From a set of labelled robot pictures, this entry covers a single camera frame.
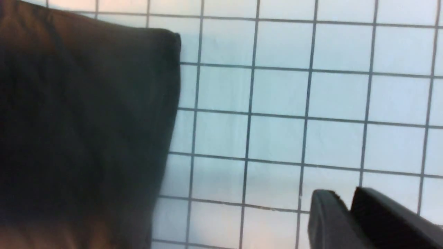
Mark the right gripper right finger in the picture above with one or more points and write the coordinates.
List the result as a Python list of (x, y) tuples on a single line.
[(389, 225)]

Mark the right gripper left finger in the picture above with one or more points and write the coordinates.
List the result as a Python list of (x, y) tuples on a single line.
[(332, 226)]

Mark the gray long-sleeve top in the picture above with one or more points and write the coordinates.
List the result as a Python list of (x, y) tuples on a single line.
[(88, 110)]

